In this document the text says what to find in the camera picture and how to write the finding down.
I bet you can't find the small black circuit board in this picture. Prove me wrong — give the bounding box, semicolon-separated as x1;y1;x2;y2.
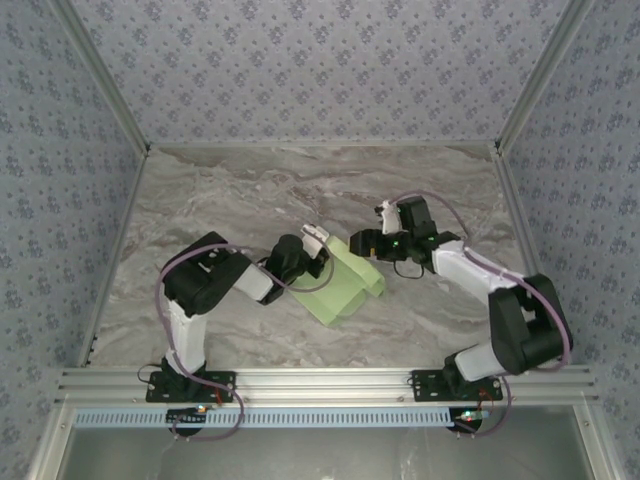
166;407;207;431
449;407;494;435

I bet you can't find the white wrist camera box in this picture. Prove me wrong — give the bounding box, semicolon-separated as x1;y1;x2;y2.
299;223;331;259
375;199;404;235

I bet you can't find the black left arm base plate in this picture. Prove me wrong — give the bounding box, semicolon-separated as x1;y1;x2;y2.
145;370;237;404

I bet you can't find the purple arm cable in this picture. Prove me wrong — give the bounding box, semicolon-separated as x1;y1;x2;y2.
155;234;335;444
392;191;575;439

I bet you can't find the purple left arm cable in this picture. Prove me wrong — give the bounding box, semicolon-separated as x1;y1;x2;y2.
155;234;335;444

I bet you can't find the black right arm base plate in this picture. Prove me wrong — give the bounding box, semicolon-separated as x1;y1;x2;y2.
410;369;503;404

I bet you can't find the aluminium frame post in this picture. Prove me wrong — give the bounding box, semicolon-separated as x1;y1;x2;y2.
493;0;597;154
48;0;153;154

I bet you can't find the thin aluminium table back rail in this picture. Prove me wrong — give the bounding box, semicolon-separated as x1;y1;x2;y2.
148;141;497;150

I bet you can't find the aluminium lower frame bar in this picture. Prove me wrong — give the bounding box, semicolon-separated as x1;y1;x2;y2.
27;403;76;480
574;403;620;480

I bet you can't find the aluminium table side rail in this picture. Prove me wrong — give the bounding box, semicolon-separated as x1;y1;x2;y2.
77;147;151;369
492;147;574;366

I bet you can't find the aluminium mounting beam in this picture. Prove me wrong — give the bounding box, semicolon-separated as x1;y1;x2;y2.
55;367;599;405

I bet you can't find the grey metal panel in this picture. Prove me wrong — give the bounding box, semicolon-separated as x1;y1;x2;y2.
62;405;586;480

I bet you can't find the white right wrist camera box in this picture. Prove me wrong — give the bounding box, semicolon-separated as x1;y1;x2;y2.
375;199;404;235

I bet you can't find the light green paper box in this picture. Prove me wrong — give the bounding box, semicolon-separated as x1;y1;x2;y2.
289;237;386;329

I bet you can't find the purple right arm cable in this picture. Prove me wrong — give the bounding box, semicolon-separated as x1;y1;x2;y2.
392;191;575;439

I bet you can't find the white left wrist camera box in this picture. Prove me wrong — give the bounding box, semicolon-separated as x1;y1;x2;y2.
299;223;331;259

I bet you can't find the pale blue slotted cable duct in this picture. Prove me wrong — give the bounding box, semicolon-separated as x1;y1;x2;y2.
73;407;454;430

